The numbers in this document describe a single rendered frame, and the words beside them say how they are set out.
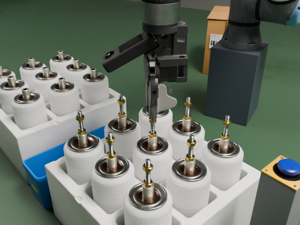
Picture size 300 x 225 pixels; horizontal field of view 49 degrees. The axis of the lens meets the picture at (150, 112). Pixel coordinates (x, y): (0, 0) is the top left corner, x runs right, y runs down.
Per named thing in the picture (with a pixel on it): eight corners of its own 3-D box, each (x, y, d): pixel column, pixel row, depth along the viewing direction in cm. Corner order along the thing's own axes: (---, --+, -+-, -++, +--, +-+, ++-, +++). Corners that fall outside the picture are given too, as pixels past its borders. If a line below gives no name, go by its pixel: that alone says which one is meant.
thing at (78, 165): (96, 181, 94) (90, 128, 85) (115, 200, 88) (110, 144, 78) (65, 196, 89) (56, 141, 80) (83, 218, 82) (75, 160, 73)
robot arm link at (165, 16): (143, 4, 58) (138, -5, 65) (143, 30, 60) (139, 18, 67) (185, 3, 59) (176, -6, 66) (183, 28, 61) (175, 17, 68)
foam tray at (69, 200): (156, 157, 115) (156, 113, 106) (253, 224, 89) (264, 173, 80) (54, 214, 92) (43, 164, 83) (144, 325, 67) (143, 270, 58)
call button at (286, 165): (283, 163, 63) (285, 155, 62) (302, 173, 61) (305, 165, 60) (272, 172, 61) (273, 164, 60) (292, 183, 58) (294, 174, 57)
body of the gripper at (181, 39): (187, 85, 67) (190, 27, 61) (145, 88, 66) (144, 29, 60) (179, 71, 74) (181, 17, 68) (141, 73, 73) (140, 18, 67)
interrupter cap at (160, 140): (133, 154, 76) (133, 152, 75) (140, 136, 82) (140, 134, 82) (165, 158, 74) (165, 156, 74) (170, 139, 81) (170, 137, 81)
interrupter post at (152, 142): (146, 149, 78) (146, 137, 76) (148, 143, 80) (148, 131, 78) (156, 150, 77) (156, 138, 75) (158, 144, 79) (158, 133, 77)
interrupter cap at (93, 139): (89, 132, 84) (89, 129, 83) (105, 145, 79) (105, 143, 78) (61, 143, 80) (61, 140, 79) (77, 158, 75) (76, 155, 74)
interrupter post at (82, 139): (85, 140, 81) (84, 129, 79) (90, 144, 79) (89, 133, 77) (76, 143, 79) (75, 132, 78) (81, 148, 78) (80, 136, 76)
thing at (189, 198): (198, 250, 74) (205, 190, 65) (159, 236, 77) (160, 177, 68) (209, 219, 82) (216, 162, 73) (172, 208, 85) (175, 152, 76)
